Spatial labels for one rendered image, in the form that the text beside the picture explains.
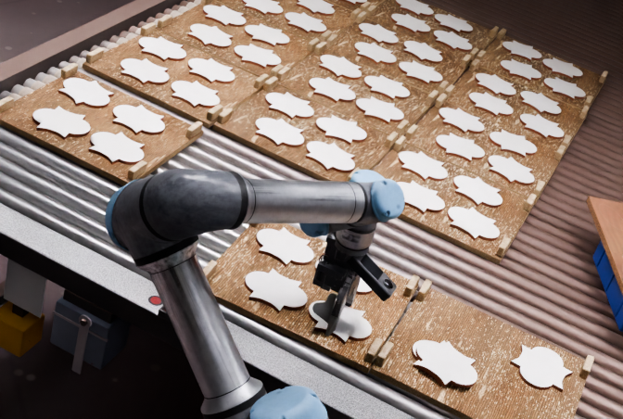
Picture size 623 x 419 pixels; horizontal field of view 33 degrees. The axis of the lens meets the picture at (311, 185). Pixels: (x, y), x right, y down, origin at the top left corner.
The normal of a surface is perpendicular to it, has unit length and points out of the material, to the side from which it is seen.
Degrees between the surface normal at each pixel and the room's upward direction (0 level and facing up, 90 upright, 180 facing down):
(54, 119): 0
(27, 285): 90
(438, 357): 0
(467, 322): 0
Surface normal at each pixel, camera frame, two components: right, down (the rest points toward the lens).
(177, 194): -0.11, -0.26
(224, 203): 0.41, 0.04
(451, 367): 0.25, -0.82
